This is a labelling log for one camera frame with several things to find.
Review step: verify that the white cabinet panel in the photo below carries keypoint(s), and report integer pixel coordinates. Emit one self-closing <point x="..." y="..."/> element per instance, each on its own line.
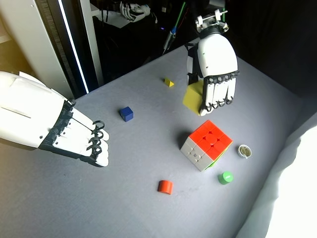
<point x="24" y="37"/>

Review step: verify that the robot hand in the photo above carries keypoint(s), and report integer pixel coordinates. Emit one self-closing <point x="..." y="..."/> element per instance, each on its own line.
<point x="218" y="57"/>
<point x="27" y="114"/>

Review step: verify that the blue cube block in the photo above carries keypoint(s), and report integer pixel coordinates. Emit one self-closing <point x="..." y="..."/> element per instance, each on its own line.
<point x="126" y="114"/>

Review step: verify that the grey table cloth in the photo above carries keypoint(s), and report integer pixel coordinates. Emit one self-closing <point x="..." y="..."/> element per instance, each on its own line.
<point x="123" y="198"/>

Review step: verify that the small yellow triangular block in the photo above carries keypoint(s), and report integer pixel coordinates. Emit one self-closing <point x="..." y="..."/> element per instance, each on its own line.
<point x="169" y="82"/>

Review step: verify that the red half-cylinder block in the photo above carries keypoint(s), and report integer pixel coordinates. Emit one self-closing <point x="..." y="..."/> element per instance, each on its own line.
<point x="165" y="187"/>

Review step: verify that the small toy bowl with spoon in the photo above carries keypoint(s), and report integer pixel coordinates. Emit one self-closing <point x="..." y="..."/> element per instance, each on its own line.
<point x="244" y="150"/>

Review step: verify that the large yellow block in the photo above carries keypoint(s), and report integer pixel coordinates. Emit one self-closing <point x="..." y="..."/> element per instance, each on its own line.
<point x="193" y="99"/>

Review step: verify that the Rubik's cube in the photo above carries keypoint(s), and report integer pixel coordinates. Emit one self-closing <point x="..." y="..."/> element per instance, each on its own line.
<point x="206" y="146"/>

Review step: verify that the white backdrop sheet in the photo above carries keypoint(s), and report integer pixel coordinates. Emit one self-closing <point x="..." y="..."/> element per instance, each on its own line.
<point x="297" y="186"/>

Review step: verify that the spare white robot hand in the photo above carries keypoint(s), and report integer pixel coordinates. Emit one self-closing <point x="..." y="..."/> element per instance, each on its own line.
<point x="135" y="12"/>

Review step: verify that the green cylinder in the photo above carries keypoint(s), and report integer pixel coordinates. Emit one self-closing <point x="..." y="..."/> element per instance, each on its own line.
<point x="225" y="178"/>

